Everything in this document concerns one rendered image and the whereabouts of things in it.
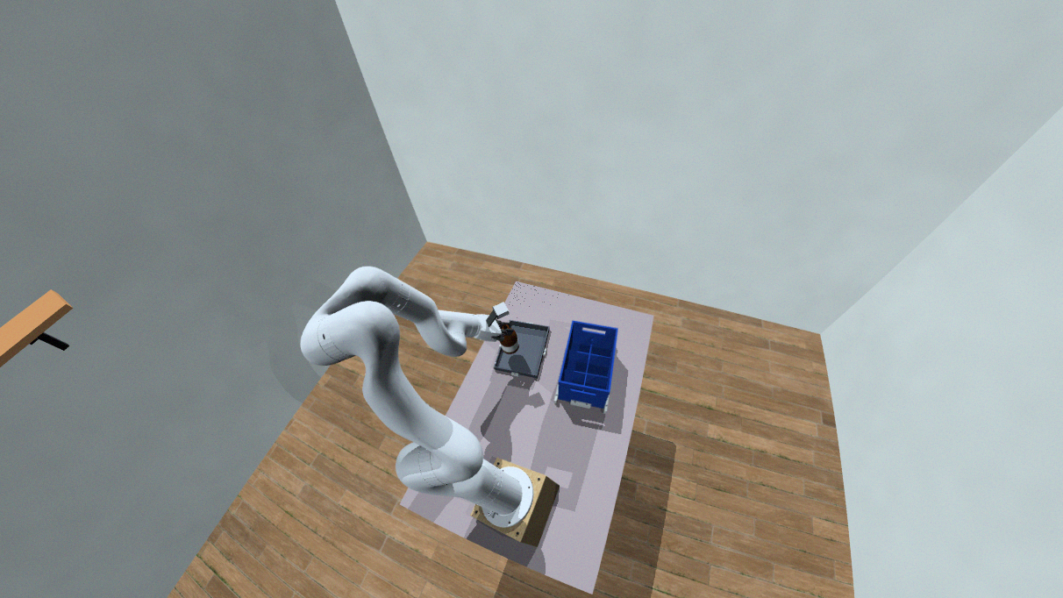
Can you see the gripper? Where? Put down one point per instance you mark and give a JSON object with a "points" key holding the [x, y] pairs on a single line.
{"points": [[492, 333]]}

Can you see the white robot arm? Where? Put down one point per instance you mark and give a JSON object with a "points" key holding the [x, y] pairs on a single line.
{"points": [[368, 329]]}

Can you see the brown bottle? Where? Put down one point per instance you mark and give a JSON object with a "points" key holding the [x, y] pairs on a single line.
{"points": [[510, 344]]}

